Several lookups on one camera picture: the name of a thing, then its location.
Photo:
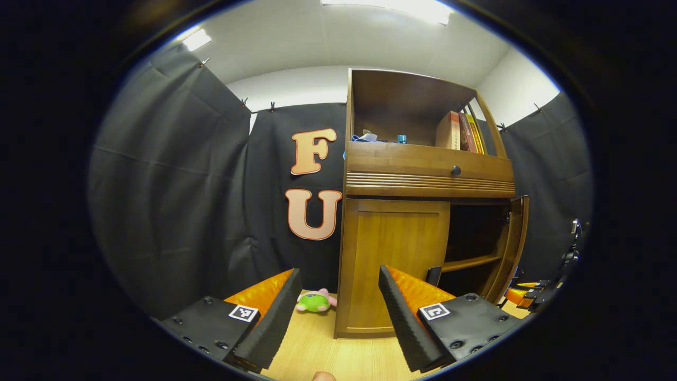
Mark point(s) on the wooden double-door shoe cabinet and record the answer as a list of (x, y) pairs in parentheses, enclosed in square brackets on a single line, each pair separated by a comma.
[(391, 106)]

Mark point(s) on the wooden shoe cabinet door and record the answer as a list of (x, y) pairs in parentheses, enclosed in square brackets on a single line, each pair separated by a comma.
[(386, 254), (513, 243)]

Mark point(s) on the black round drawer knob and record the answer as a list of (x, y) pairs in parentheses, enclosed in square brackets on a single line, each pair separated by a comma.
[(456, 170)]

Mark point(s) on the black backdrop cloth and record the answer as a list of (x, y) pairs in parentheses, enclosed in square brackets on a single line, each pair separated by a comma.
[(174, 190)]

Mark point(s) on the wooden cabinet drawer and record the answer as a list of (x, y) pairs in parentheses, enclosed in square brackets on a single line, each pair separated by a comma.
[(402, 164)]

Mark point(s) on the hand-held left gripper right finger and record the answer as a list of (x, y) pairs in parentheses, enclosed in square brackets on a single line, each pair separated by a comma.
[(402, 317)]

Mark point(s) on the tan book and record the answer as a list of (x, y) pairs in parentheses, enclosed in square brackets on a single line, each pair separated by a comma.
[(447, 129)]

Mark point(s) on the green pink plush toy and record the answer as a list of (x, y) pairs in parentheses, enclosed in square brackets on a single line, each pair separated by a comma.
[(314, 302)]

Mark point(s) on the large ceiling light panel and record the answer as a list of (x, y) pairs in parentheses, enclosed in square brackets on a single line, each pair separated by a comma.
[(391, 6)]

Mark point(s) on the dark brown book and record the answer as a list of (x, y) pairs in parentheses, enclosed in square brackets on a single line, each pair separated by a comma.
[(466, 135)]

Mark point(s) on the blue cloth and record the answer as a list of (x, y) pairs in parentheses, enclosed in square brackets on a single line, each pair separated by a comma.
[(370, 138)]

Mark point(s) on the yellow spine book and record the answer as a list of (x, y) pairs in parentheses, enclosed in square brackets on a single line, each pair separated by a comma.
[(477, 137)]

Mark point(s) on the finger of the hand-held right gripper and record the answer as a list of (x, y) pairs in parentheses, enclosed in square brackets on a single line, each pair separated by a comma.
[(517, 296), (534, 285)]

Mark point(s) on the small ceiling light panel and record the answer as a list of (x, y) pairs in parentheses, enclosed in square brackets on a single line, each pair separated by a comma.
[(197, 40)]

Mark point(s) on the wooden cabinet inner shelf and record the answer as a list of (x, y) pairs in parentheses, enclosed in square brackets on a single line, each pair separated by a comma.
[(470, 262)]

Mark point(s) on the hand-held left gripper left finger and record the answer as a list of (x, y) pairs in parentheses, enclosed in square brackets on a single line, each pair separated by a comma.
[(277, 317)]

